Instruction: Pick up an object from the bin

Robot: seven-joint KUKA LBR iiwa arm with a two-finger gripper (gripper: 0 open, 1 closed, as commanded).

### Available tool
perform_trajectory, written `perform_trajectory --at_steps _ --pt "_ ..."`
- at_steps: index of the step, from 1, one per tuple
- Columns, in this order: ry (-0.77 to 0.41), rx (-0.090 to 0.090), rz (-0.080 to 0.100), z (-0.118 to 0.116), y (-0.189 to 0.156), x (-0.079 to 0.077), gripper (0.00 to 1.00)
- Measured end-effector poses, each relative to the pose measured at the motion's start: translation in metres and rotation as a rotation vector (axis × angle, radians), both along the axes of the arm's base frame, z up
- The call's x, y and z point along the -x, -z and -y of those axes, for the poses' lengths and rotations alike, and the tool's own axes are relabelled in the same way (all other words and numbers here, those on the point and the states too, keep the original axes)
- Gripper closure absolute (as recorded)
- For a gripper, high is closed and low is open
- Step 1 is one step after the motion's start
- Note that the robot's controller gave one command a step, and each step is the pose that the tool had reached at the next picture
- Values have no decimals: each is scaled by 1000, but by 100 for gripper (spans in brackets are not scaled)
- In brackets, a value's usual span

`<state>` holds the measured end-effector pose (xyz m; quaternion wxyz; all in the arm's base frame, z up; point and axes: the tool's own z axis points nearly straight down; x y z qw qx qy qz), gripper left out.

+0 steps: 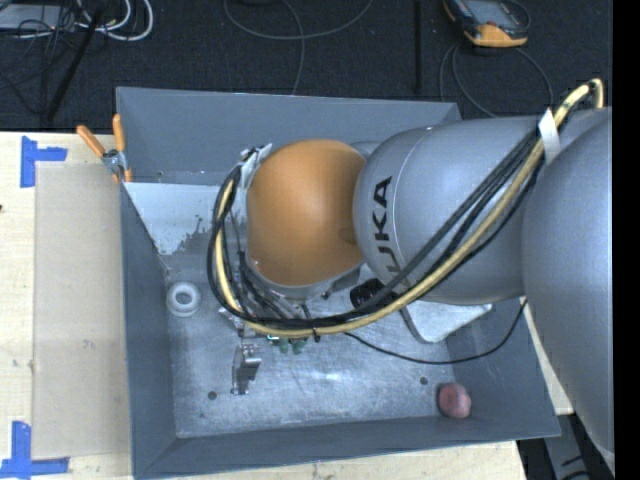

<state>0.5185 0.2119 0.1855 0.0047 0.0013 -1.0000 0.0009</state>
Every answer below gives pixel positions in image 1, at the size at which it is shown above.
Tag red-brown toy fruit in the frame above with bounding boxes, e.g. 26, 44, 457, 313
436, 382, 473, 421

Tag pale cardboard board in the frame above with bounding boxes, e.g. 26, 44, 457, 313
31, 161, 132, 462

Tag white translucent ring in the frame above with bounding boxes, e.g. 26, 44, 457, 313
165, 281, 203, 318

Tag grey metal bin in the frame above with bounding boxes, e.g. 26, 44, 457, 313
114, 86, 563, 480

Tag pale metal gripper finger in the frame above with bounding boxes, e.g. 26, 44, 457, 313
240, 341, 264, 396
229, 345, 242, 396

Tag black cylinder on white bracket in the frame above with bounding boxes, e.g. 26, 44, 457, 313
322, 276, 387, 310

